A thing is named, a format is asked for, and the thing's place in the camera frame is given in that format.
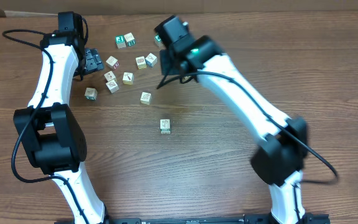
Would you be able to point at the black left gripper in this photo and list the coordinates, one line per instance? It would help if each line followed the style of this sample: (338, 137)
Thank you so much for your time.
(94, 61)

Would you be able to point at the wooden block green number side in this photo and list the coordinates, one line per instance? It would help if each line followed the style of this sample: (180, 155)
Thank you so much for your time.
(129, 39)

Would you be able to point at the wooden turtle block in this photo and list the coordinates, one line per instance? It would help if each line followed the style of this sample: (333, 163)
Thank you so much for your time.
(146, 98)

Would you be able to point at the wooden block far left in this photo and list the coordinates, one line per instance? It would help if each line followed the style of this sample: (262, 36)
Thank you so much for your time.
(91, 94)

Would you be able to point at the wooden block yellow side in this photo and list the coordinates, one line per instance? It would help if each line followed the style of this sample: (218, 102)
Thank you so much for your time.
(128, 78)

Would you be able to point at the wooden block blue side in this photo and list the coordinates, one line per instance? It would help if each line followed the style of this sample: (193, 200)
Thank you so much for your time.
(151, 60)

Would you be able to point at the green picture block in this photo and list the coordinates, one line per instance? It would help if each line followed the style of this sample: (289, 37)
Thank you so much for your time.
(120, 41)

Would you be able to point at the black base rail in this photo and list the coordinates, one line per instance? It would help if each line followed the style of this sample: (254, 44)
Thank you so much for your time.
(308, 218)

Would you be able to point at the wooden pineapple block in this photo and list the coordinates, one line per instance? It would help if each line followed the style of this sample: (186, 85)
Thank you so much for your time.
(141, 63)

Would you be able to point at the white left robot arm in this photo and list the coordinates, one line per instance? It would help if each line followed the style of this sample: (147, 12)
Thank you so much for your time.
(48, 131)

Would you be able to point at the wooden block red side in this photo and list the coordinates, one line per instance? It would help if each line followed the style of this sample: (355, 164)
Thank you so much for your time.
(112, 63)

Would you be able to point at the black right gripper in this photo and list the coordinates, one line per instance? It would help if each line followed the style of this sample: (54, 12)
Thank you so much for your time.
(169, 70)

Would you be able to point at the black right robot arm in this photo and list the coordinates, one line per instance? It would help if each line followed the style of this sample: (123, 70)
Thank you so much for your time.
(281, 141)

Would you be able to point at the green number four block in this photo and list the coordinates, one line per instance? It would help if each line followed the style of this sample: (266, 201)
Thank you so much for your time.
(158, 41)

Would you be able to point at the wooden block red circle drawing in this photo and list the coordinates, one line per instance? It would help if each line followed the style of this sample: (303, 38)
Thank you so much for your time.
(112, 86)

